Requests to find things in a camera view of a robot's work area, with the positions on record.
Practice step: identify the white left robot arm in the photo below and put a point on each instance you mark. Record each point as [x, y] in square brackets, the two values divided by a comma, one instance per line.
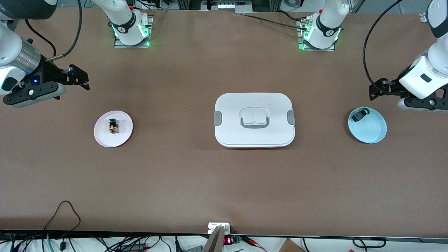
[327, 24]

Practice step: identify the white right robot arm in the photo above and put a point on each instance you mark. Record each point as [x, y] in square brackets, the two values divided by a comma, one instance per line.
[126, 21]

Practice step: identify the orange and black switch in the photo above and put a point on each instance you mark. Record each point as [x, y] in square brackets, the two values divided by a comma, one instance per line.
[113, 126]

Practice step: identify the aluminium table edge rail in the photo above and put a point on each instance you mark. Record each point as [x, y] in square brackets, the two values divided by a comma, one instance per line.
[424, 17]

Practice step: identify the brown cardboard box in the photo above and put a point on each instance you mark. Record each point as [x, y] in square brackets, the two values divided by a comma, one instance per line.
[290, 246]

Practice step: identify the aluminium frame structure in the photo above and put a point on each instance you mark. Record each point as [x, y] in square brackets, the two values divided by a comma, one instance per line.
[231, 5]

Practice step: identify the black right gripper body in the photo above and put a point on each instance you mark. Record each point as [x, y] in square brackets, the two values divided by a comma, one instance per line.
[50, 72]

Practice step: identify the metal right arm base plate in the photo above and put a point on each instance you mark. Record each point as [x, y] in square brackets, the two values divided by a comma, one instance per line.
[120, 44]

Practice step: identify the grey slanted beam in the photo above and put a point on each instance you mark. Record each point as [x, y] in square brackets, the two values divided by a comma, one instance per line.
[214, 243]

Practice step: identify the pink round plate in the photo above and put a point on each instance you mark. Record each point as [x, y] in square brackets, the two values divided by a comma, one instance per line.
[105, 138]

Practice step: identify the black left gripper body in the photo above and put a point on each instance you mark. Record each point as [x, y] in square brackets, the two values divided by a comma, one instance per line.
[391, 88]

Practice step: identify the red digit display module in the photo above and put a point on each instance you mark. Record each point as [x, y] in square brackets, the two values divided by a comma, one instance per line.
[228, 240]

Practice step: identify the black switch with green button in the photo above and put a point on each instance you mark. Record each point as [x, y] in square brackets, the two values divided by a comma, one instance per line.
[358, 115]

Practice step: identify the small white mounted device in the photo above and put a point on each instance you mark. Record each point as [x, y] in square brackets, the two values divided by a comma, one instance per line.
[214, 225]

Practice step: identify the light blue round plate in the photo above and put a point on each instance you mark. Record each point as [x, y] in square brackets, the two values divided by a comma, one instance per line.
[369, 131]

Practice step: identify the white lunch box grey clips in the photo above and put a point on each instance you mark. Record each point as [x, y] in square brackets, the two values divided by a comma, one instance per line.
[255, 138]

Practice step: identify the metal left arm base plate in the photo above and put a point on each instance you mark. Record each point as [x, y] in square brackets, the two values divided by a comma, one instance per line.
[308, 49]

